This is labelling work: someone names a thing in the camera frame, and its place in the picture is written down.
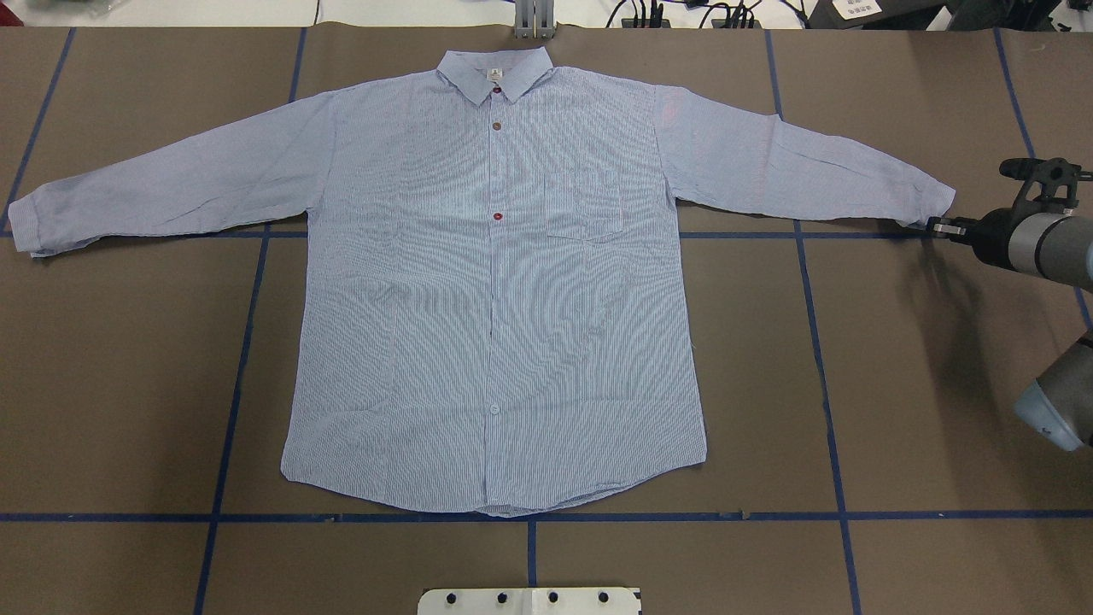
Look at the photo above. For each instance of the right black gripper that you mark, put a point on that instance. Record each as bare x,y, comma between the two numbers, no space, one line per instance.
990,235

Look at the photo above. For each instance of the light blue striped shirt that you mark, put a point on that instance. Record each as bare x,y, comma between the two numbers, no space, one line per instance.
495,317

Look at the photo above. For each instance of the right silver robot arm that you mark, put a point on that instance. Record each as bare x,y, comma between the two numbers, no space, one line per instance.
1057,248

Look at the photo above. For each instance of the black labelled box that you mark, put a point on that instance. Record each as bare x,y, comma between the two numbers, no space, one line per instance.
874,15

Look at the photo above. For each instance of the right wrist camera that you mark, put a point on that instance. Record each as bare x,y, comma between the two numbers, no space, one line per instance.
1047,186

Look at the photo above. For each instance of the aluminium frame post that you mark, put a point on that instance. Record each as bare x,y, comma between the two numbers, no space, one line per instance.
534,19

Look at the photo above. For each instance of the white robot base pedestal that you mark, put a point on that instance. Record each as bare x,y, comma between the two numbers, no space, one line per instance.
548,600

